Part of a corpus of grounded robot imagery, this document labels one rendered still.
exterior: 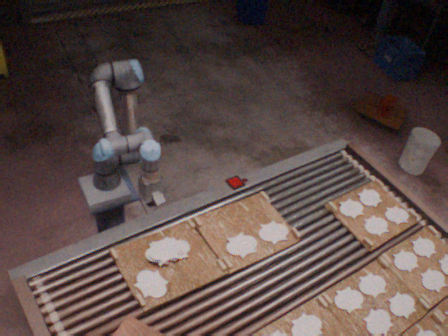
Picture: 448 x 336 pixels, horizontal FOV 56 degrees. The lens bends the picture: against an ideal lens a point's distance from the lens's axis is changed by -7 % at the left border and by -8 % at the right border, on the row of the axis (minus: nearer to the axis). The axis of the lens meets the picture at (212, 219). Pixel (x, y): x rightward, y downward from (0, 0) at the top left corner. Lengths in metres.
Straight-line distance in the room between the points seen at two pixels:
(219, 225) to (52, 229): 1.61
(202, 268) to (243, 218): 0.36
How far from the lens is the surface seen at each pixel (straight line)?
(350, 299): 2.04
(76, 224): 3.41
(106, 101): 1.93
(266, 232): 2.15
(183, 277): 1.95
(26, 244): 3.37
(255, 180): 2.43
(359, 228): 2.34
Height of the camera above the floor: 2.55
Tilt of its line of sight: 48 degrees down
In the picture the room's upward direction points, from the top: 8 degrees clockwise
